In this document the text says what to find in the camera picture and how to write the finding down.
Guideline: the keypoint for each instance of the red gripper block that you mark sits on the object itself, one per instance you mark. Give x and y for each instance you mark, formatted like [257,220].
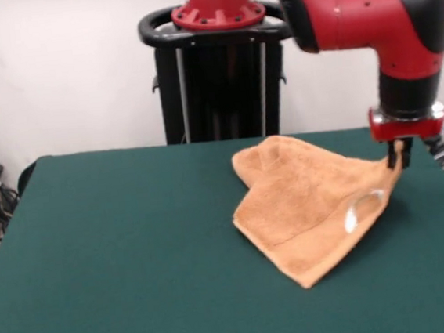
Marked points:
[407,129]

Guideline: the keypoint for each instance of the orange terry towel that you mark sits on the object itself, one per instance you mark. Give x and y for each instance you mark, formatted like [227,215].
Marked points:
[300,206]

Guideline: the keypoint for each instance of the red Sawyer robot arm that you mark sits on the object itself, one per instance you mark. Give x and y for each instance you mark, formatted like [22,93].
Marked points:
[360,11]

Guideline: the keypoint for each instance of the dark green table cloth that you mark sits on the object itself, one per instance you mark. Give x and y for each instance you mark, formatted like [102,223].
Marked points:
[98,265]

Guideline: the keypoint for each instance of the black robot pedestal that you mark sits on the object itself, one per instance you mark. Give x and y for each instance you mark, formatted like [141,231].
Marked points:
[219,96]

